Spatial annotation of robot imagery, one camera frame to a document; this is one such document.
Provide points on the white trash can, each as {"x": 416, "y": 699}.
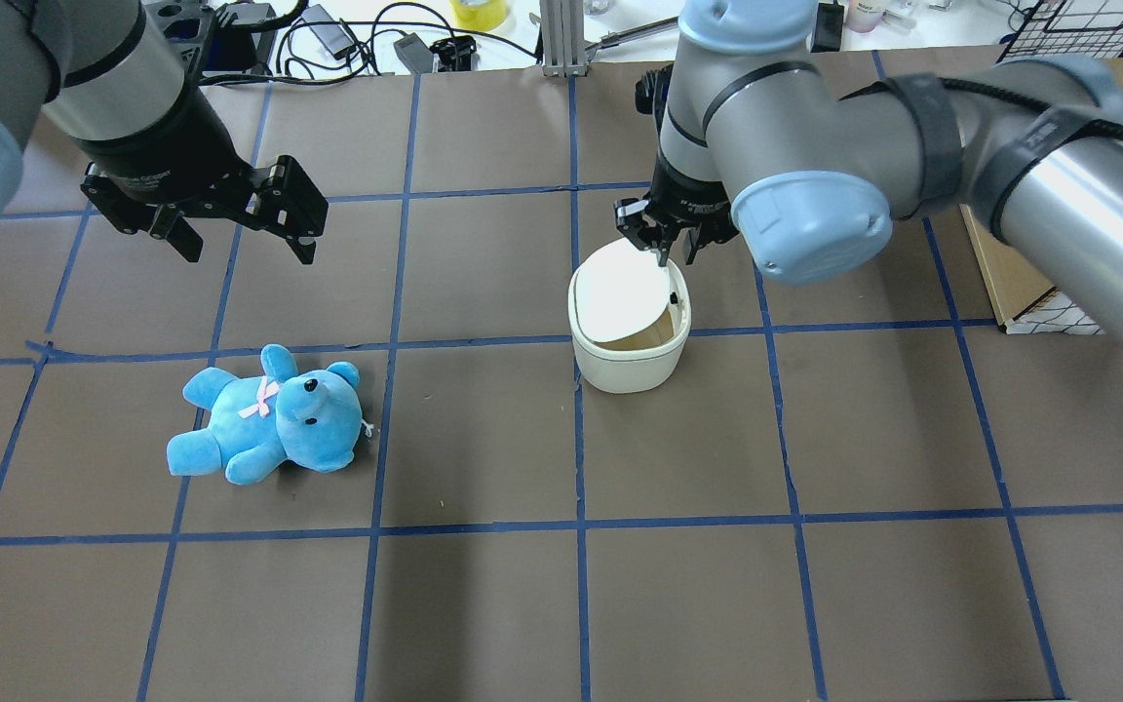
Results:
{"x": 630, "y": 316}

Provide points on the blue teddy bear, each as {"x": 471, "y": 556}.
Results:
{"x": 313, "y": 419}

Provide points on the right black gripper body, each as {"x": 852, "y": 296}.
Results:
{"x": 686, "y": 198}

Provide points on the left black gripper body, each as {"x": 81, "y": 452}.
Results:
{"x": 160, "y": 141}

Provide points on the yellow tape roll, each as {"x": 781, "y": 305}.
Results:
{"x": 479, "y": 15}

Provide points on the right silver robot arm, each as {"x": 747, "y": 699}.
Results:
{"x": 751, "y": 143}

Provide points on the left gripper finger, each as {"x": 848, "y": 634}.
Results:
{"x": 286, "y": 203}
{"x": 164, "y": 223}

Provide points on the aluminium frame post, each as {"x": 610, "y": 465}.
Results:
{"x": 563, "y": 45}

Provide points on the black power adapter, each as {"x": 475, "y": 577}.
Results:
{"x": 828, "y": 28}

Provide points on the grid-patterned cardboard box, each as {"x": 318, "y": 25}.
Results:
{"x": 1044, "y": 197}

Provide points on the white purple cup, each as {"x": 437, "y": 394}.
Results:
{"x": 862, "y": 16}

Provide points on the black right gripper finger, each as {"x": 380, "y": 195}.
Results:
{"x": 659, "y": 239}
{"x": 694, "y": 242}

